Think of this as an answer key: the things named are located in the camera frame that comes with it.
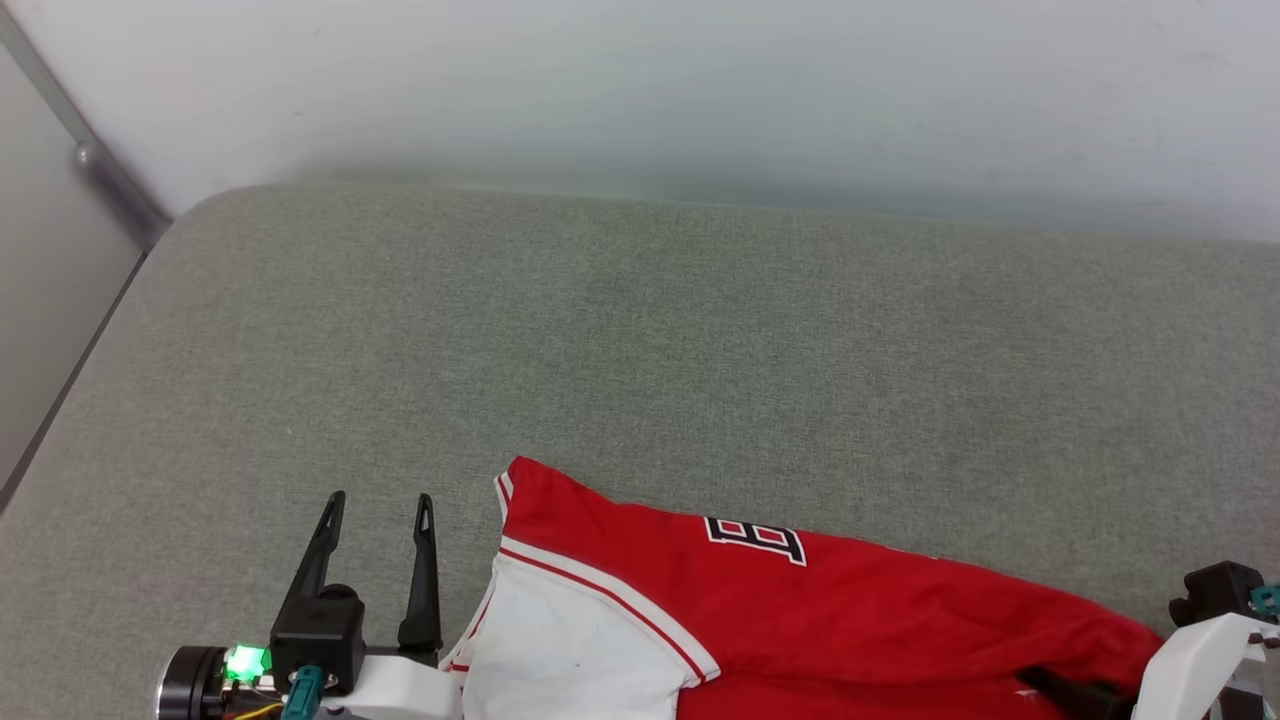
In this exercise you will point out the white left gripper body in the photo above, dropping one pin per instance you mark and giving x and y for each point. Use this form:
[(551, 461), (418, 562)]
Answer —
[(400, 690)]

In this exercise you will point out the grey metal wall rail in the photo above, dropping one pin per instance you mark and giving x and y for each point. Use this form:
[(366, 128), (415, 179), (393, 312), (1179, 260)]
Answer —
[(110, 170)]

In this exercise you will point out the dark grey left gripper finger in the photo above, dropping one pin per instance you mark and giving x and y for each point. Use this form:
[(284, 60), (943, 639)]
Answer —
[(318, 550), (424, 590)]

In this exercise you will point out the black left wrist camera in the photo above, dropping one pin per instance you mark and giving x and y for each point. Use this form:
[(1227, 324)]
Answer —
[(322, 632)]

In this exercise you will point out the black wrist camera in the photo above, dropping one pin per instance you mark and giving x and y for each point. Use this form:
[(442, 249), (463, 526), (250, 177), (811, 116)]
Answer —
[(322, 632), (1218, 592)]

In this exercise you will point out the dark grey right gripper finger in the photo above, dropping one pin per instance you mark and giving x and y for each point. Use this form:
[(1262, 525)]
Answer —
[(1080, 692)]

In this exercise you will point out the grey fabric sofa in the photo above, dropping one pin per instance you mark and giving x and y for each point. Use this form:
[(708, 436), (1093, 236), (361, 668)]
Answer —
[(700, 340)]

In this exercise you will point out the red and white jersey shirt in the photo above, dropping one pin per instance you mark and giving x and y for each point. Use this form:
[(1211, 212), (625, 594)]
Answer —
[(850, 620)]

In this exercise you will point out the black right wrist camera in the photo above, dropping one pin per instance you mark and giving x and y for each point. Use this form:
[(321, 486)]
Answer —
[(1218, 592)]

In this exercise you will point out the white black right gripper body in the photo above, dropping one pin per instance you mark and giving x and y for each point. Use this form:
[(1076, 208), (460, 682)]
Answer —
[(1200, 665)]

